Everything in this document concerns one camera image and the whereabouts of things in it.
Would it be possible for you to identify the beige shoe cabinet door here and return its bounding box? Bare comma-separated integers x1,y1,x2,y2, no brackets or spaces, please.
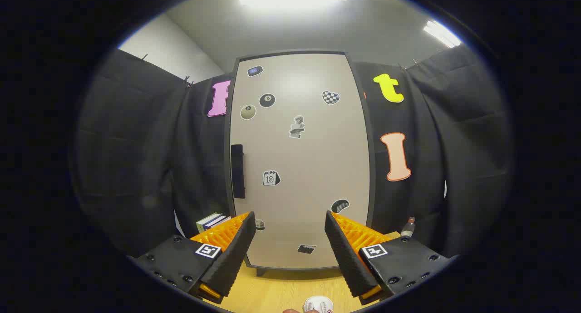
229,53,371,271

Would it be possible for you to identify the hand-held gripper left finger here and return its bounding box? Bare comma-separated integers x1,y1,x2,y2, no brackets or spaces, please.
132,211,257,304

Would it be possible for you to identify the dark grey shoe cabinet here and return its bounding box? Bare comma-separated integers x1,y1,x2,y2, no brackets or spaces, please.
224,49,376,277

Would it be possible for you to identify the narrow ceiling light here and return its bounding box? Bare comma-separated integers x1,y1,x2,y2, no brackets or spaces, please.
423,20,462,49

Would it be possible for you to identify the black backdrop cloth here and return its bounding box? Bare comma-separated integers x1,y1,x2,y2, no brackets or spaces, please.
75,45,513,259

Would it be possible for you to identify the green spine book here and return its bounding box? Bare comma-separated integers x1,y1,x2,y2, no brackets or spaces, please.
196,212,223,233

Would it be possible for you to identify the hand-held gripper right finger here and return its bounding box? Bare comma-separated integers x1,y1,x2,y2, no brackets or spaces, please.
324,210,457,306

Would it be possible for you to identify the white shoe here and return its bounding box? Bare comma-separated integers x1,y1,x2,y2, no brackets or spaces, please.
303,296,334,313

